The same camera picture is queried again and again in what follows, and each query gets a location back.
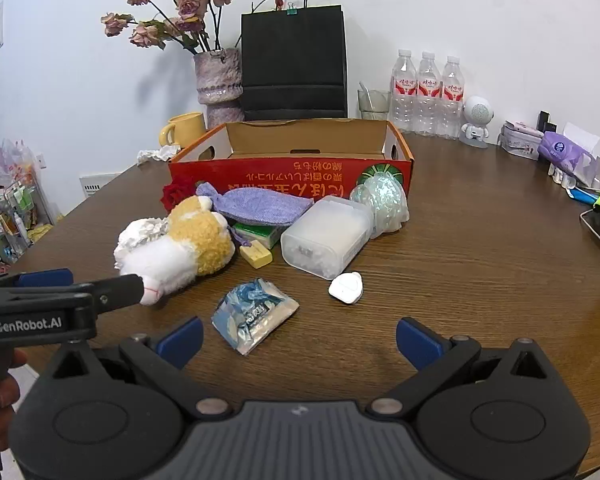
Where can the white folded paper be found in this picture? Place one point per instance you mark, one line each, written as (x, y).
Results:
(582, 136)

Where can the white spoon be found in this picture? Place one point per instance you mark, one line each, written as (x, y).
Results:
(365, 92)

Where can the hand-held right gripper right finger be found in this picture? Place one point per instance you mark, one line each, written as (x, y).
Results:
(416, 345)

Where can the yellow block eraser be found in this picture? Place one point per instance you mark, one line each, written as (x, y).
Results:
(257, 256)

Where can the yellow mug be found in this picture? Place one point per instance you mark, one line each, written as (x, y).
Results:
(190, 130)

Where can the translucent plastic storage box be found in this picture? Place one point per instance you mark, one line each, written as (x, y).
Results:
(325, 237)

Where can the small white bottles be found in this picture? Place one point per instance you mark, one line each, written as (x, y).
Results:
(562, 176)

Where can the purple tissue pack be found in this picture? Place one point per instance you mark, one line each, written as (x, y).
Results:
(562, 152)

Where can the blue white tube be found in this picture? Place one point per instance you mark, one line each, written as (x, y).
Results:
(582, 196)

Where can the crumpled white paper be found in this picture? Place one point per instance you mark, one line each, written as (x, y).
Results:
(157, 153)

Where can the iridescent plastic ball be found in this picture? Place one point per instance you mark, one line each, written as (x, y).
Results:
(387, 200)

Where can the red fabric rose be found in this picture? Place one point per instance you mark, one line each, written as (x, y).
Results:
(176, 195)

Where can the blue silver snack packet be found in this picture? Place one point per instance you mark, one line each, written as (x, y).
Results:
(252, 312)

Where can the white robot figurine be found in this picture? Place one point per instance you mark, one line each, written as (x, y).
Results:
(477, 117)

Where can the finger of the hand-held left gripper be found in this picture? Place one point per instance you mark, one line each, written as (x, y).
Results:
(45, 277)
(120, 291)

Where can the person's left hand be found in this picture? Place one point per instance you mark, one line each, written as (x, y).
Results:
(0, 395)

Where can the small black box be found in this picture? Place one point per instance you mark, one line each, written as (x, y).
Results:
(545, 121)

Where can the shelf rack with toiletries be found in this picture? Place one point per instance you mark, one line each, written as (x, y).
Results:
(10, 215)

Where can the clear drinking glass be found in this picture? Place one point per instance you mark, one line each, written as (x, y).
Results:
(377, 107)

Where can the black paper bag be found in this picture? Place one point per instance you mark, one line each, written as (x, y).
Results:
(292, 55)

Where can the red orange cardboard box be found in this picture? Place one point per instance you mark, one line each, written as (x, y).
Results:
(280, 172)

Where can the green paper box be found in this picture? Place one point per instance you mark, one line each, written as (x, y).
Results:
(262, 234)

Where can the dried pink rose bouquet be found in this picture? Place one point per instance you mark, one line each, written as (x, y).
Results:
(190, 7)

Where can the white box on floor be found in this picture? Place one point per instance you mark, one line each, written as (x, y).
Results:
(97, 183)

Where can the purple speckled vase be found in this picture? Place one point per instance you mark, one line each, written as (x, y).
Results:
(219, 77)

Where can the orange white plush dog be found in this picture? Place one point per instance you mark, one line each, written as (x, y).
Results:
(205, 250)

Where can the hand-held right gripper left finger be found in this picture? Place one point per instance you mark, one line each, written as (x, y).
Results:
(181, 342)

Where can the white pink tissue pack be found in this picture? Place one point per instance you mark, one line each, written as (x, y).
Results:
(520, 141)

